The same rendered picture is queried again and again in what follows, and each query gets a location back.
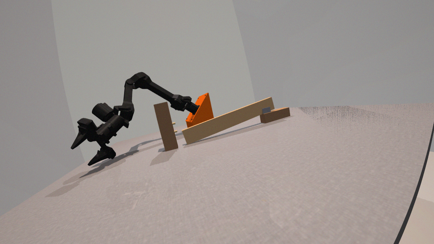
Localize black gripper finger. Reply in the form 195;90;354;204
88;150;110;166
71;125;92;149

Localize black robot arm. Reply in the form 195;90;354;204
92;72;200;132

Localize long wooden rail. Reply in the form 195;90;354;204
182;97;274;145

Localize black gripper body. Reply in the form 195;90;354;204
77;118;117;159

